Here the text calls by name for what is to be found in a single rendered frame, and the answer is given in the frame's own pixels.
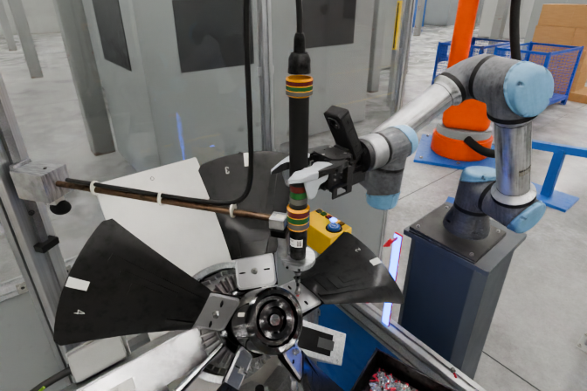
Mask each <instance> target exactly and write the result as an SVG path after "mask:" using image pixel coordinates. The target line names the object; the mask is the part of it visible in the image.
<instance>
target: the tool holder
mask: <svg viewBox="0 0 587 391"><path fill-rule="evenodd" d="M277 214H281V215H286V216H287V213H281V212H275V211H274V212H273V213H272V215H271V216H270V218H269V229H271V237H277V238H278V257H280V262H281V263H282V265H283V266H284V267H285V268H287V269H288V270H290V271H306V270H308V269H310V268H311V267H313V265H314V263H315V254H314V252H313V251H312V250H311V249H310V248H308V247H307V248H306V257H305V258H304V259H303V260H300V261H296V260H293V259H291V258H290V247H289V228H288V227H287V224H285V220H287V218H286V219H285V218H284V219H280V218H276V215H277Z"/></svg>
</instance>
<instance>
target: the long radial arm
mask: <svg viewBox="0 0 587 391"><path fill-rule="evenodd" d="M198 328H199V327H194V326H193V327H192V328H191V329H190V330H176V331H174V332H173V333H171V332H168V333H166V334H164V335H163V336H161V337H159V338H157V339H155V340H152V341H151V342H149V343H148V344H146V345H144V346H141V347H139V348H138V349H136V350H134V351H133V352H131V355H129V356H128V357H127V358H126V359H125V360H122V361H120V362H118V363H117V364H115V365H113V366H111V367H109V368H107V369H106V370H104V371H102V372H100V373H98V374H96V375H95V376H93V377H91V378H89V379H87V380H85V381H83V382H80V383H78V384H75V383H72V384H70V385H69V386H67V387H65V388H62V389H60V390H59V391H159V390H160V389H162V388H164V387H166V386H167V385H169V384H170V383H171V382H173V381H175V380H177V379H178V378H180V377H182V376H183V375H185V374H187V373H188V372H189V371H191V370H193V369H194V368H195V367H198V366H200V364H201V363H202V362H203V361H204V360H205V359H206V358H207V357H208V356H209V355H208V351H207V350H206V351H205V350H204V348H205V346H204V344H202V342H203V341H202V338H200V335H201V334H200V331H199V330H198Z"/></svg>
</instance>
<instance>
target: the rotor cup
mask: <svg viewBox="0 0 587 391"><path fill-rule="evenodd" d="M264 287H265V286H264ZM228 294H229V295H233V296H238V297H241V299H240V301H239V304H238V307H237V308H236V310H235V312H234V313H233V314H232V316H231V319H230V320H229V322H228V324H227V326H226V327H225V329H224V330H221V331H218V336H219V338H220V340H221V342H222V344H223V345H224V347H225V348H226V349H227V350H228V351H229V352H231V353H233V354H235V353H236V350H237V348H238V345H241V346H242V347H243V348H244V349H245V350H246V351H247V352H248V353H249V354H250V355H251V356H252V357H253V358H257V357H259V356H262V355H270V356H274V355H280V354H283V353H285V352H287V351H288V350H290V349H291V348H292V347H293V346H294V345H295V343H296V342H297V340H298V339H299V337H300V334H301V331H302V327H303V314H302V310H301V307H300V303H299V301H298V300H297V298H296V297H295V296H294V295H293V294H292V293H291V292H290V291H288V290H286V289H284V288H281V287H278V286H270V287H265V288H262V287H258V288H252V289H246V290H240V291H239V290H238V287H237V288H235V289H233V290H232V291H231V292H229V293H228ZM239 312H244V313H245V316H244V317H238V313H239ZM273 314H278V315H279V316H280V323H279V324H278V325H277V326H273V325H272V324H271V323H270V318H271V316H272V315H273ZM253 351H258V352H260V353H255V352H253Z"/></svg>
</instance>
